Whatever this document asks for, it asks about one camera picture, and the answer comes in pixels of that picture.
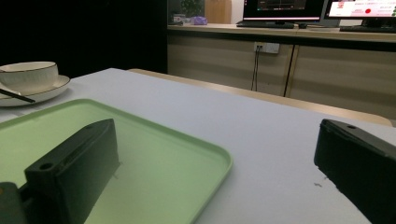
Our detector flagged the green plastic tray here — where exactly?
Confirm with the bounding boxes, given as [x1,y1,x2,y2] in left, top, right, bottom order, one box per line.
[0,98,233,224]

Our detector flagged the black keyboard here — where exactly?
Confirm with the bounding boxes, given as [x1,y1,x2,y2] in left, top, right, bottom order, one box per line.
[339,25,396,34]

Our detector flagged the purple box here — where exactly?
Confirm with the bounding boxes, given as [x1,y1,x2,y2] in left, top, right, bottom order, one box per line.
[190,16,208,26]

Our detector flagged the black power cable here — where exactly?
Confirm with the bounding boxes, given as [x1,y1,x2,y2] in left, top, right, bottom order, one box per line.
[250,46,262,92]

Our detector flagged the computer monitor dark screen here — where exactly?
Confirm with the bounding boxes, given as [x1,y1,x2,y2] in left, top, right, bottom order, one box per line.
[236,0,327,30]

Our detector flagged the long wooden counter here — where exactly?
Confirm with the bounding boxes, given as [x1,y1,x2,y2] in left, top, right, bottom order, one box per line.
[166,23,396,120]

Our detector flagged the white ceramic bowl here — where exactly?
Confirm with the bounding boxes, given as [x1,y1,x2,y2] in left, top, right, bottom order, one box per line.
[0,61,60,96]

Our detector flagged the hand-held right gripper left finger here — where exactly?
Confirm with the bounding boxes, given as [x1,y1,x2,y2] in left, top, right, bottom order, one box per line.
[23,118,121,224]

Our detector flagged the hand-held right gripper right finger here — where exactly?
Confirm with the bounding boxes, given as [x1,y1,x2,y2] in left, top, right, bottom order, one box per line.
[313,119,396,224]

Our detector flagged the white ceramic plate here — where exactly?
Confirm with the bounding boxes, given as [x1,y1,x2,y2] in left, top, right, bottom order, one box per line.
[0,74,71,108]

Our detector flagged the black chopstick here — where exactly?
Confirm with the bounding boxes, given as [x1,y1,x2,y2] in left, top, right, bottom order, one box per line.
[0,88,36,104]

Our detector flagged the wooden door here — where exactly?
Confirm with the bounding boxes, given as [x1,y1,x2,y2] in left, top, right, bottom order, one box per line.
[205,0,233,24]

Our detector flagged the white wall socket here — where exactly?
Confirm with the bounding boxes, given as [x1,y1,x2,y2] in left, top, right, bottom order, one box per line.
[253,41,280,55]

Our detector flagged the computer monitor white screen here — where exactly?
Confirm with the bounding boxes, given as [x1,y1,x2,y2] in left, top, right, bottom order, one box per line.
[323,0,396,28]

